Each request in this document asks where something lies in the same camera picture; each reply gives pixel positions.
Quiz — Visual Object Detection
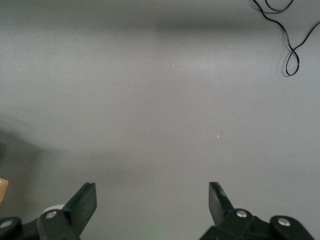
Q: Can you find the light wooden drawer cabinet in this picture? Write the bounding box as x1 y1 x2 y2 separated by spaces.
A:
0 178 10 209

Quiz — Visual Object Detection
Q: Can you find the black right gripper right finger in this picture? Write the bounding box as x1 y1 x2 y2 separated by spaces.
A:
198 181 315 240

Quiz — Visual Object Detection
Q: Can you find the thin black cable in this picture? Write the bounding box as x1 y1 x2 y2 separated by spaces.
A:
251 0 320 78

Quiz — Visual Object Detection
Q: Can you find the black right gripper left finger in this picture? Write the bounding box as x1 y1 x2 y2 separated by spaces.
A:
0 182 98 240

